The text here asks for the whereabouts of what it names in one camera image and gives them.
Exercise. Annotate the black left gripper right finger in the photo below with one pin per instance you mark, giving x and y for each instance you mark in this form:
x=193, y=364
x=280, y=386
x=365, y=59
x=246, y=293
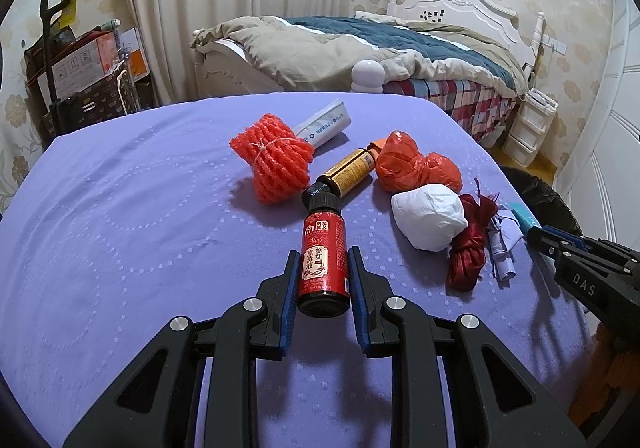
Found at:
x=454, y=382

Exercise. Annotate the white plastic drawer unit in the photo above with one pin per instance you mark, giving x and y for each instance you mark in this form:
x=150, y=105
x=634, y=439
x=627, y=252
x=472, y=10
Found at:
x=530, y=127

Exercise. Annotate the amber yellow-label bottle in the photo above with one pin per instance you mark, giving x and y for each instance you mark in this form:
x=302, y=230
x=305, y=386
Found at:
x=344, y=176

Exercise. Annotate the red plastic bag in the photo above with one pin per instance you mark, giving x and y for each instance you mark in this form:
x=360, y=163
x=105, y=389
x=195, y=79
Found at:
x=401, y=167

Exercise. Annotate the dark patterned storage basket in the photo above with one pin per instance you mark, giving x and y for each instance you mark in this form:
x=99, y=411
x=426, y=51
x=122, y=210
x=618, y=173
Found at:
x=113, y=96

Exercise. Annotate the beige and blue quilt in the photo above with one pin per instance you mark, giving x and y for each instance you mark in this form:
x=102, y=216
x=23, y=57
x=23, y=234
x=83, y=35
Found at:
x=256, y=55

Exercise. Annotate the red small bottle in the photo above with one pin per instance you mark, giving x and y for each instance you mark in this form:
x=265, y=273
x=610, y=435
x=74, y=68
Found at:
x=323, y=284

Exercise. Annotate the white paper ball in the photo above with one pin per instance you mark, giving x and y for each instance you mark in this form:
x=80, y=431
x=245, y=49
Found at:
x=430, y=217

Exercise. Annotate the black trash bin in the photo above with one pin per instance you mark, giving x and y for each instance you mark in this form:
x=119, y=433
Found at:
x=542, y=200

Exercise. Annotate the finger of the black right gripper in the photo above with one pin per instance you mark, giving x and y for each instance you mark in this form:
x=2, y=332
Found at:
x=552, y=246
x=577, y=241

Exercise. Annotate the white orange cardboard box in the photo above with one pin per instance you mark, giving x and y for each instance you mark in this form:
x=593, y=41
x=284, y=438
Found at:
x=77, y=63

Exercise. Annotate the white round bedpost knob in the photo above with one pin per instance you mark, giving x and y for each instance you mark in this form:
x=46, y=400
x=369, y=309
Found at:
x=368, y=77

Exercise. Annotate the bed with white headboard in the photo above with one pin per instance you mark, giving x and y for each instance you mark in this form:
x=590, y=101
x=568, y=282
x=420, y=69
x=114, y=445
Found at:
x=477, y=109

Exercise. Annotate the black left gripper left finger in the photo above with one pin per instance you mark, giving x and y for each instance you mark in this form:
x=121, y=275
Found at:
x=154, y=400

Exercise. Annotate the lavender paper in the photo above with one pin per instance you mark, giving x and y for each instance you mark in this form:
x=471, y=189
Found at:
x=504, y=233

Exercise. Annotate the purple tablecloth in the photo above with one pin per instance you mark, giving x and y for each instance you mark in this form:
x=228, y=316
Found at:
x=123, y=225

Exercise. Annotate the red foam net bundle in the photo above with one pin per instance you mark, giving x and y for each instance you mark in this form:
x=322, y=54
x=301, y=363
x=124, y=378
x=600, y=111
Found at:
x=278, y=158

